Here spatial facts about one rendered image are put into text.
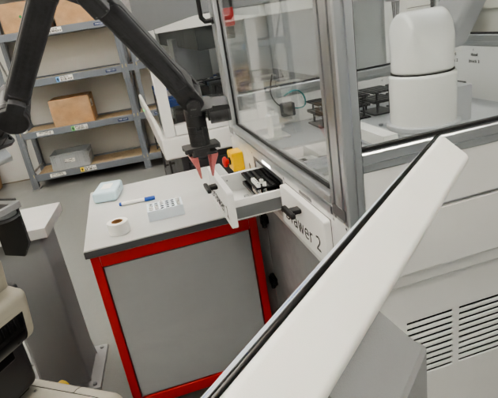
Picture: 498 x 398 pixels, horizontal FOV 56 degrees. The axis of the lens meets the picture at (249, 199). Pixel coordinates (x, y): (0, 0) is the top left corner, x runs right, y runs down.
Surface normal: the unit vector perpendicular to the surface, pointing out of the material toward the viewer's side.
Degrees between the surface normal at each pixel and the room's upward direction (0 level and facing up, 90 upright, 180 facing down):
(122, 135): 90
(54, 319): 90
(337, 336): 40
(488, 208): 90
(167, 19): 90
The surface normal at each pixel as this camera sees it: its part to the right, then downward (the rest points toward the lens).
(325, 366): 0.42, -0.65
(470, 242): 0.27, 0.31
